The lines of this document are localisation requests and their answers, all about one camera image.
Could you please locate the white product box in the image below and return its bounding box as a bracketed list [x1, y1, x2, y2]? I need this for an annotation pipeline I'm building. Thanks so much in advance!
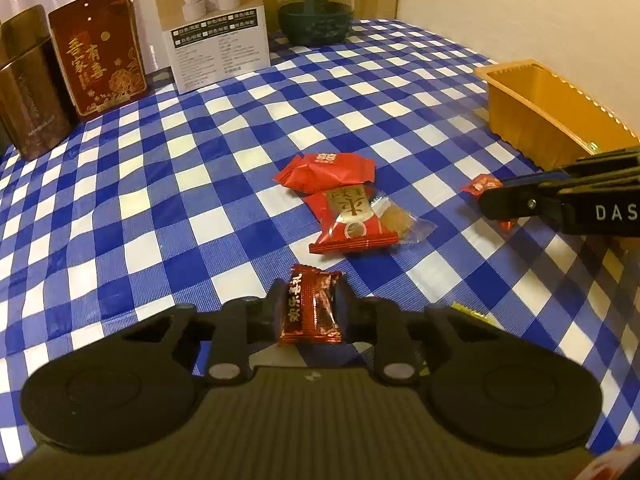
[147, 0, 272, 95]

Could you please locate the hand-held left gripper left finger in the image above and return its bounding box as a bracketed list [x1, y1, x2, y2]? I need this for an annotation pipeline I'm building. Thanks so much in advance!
[117, 279, 288, 385]

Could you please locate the small red candy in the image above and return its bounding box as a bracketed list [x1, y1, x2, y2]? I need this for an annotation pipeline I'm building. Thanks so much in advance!
[460, 173, 521, 233]

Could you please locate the brown tin canister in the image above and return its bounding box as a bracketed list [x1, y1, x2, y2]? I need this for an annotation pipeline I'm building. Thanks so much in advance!
[0, 4, 77, 161]

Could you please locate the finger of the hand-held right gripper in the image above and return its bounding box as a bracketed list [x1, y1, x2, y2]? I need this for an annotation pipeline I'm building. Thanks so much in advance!
[500, 146, 640, 197]
[476, 184, 568, 235]

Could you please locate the glass jar with dark contents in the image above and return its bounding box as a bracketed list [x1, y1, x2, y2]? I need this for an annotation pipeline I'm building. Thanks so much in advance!
[276, 0, 356, 47]

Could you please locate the dark red candy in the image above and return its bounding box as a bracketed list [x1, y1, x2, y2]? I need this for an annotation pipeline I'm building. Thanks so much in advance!
[277, 263, 347, 348]

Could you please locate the blue checkered tablecloth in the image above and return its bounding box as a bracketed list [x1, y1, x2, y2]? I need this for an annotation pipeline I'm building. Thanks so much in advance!
[0, 17, 640, 466]

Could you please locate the clear brown candy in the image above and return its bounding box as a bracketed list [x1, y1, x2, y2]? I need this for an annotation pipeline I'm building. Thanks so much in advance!
[370, 194, 437, 245]

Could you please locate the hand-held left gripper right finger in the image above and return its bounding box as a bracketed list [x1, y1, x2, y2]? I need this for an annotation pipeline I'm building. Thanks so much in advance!
[334, 284, 503, 385]

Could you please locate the plain red candy packet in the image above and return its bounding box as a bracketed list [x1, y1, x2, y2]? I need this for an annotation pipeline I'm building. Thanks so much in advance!
[273, 151, 376, 195]

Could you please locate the red gold label candy packet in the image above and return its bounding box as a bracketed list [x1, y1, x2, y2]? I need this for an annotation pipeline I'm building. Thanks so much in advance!
[303, 185, 398, 256]

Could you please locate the yellow green candy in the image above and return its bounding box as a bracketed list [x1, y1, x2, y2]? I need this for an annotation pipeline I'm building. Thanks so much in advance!
[447, 301, 493, 322]

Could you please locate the red tin box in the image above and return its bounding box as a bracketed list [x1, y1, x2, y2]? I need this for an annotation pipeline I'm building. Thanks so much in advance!
[48, 0, 149, 121]

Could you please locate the orange plastic tray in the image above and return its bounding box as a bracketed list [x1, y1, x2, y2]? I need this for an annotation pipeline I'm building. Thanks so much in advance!
[474, 59, 640, 171]

